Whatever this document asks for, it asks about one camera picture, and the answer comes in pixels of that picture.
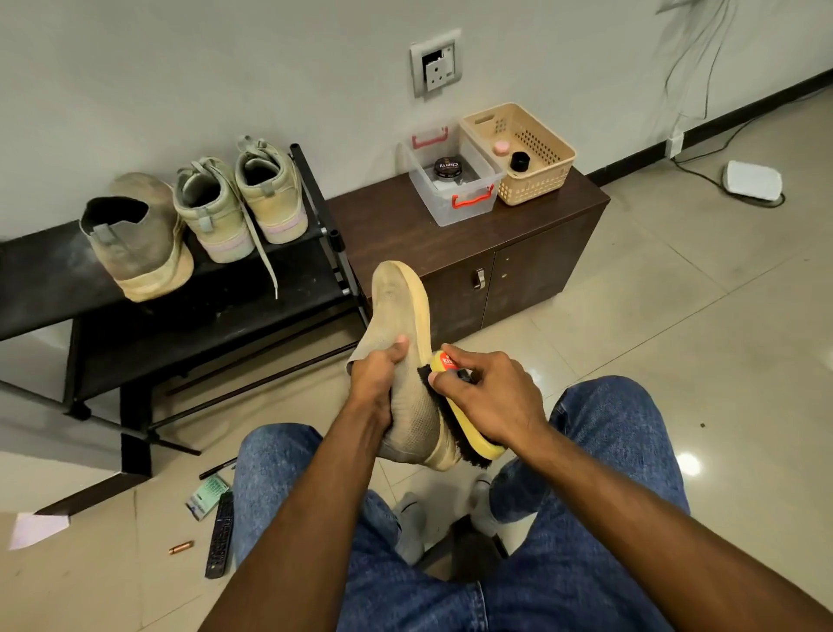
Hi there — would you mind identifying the person's left hand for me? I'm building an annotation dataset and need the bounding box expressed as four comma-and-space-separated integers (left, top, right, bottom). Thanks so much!
344, 336, 413, 438

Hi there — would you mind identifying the person's right hand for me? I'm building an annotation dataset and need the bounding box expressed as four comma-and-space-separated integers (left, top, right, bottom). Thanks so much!
430, 344, 554, 455

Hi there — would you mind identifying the black orange shoe brush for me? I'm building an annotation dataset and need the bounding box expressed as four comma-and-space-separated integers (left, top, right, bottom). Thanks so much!
419, 349, 507, 466

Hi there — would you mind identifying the worn tan slip-on shoe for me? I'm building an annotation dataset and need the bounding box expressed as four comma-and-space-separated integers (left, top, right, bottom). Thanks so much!
346, 260, 468, 471
79, 173, 197, 304

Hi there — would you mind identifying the clear plastic storage box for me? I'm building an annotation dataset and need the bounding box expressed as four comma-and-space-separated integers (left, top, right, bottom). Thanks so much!
399, 125, 505, 229

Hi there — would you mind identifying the pale green lace-up shoe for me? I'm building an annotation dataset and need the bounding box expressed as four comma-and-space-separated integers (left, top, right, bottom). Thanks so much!
234, 136, 312, 247
173, 157, 280, 301

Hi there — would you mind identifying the beige plastic basket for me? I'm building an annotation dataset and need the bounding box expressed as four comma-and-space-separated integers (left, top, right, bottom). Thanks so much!
461, 102, 580, 207

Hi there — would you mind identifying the person's left forearm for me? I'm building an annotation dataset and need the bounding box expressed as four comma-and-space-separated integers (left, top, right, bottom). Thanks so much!
201, 417, 392, 632

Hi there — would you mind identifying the person's right forearm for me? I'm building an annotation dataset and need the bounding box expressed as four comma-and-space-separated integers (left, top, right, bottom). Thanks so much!
521, 419, 833, 632

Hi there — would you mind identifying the person's right leg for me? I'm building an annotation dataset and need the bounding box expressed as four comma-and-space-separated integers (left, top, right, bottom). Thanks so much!
471, 375, 692, 632

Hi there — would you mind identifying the person's leg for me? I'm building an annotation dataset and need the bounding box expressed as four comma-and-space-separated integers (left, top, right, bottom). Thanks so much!
232, 420, 489, 632
471, 375, 692, 632

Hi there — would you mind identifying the person's left leg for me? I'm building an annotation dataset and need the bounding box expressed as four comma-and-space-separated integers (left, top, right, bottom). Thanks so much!
232, 420, 489, 632

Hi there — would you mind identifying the dark brown wooden cabinet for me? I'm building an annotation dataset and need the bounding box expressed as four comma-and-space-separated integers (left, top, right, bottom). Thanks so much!
326, 165, 612, 346

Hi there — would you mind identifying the black stool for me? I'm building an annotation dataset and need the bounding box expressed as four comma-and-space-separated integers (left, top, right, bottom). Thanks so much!
416, 516, 507, 583

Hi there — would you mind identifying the green paper packet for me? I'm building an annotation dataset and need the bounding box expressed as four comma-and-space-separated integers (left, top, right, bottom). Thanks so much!
185, 472, 232, 521

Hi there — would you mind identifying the black remote control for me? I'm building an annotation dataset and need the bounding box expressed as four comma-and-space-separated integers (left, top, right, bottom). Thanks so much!
204, 490, 237, 580

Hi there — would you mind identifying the black metal shoe rack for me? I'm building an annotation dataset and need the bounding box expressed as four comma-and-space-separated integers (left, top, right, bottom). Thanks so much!
0, 143, 369, 516

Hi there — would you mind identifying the white router box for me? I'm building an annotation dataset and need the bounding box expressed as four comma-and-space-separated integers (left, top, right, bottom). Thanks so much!
722, 159, 788, 207

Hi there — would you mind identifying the white paper sheet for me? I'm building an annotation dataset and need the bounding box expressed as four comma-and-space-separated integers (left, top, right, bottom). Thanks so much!
8, 511, 72, 551

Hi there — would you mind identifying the white cable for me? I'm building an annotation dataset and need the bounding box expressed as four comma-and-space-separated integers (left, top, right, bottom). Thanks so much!
661, 0, 786, 210

